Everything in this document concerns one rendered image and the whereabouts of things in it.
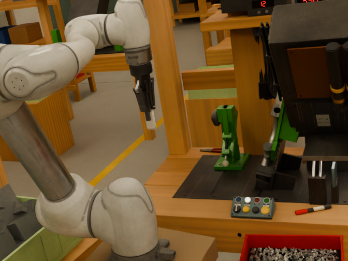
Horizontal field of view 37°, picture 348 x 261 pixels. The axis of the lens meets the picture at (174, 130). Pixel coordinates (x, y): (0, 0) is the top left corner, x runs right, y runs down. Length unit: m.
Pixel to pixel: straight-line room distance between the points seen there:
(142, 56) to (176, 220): 0.67
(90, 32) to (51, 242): 0.83
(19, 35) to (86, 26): 5.95
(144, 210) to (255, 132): 0.98
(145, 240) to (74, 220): 0.22
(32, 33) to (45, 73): 6.48
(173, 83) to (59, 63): 1.30
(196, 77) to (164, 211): 0.75
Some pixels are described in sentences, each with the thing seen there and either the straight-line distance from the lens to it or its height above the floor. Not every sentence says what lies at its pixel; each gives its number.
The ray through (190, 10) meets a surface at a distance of 12.14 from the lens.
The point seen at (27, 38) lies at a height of 0.92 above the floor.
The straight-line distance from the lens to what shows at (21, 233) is 2.20.
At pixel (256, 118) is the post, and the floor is 1.06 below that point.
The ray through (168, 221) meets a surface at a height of 0.87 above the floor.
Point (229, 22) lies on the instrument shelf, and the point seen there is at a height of 1.53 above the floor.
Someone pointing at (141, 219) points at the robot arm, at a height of 1.11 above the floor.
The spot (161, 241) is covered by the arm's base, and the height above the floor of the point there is 0.96.
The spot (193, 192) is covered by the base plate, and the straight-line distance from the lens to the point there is 2.14.
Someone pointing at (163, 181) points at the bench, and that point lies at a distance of 2.33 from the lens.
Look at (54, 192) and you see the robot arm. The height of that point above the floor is 1.24.
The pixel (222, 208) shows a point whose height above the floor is 0.90.
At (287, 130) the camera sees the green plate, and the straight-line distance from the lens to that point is 1.99.
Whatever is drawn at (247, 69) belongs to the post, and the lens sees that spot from 2.33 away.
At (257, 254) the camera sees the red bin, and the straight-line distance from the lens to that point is 1.76.
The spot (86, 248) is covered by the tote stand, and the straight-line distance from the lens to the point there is 2.14.
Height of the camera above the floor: 1.88
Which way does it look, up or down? 20 degrees down
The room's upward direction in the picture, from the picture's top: 9 degrees counter-clockwise
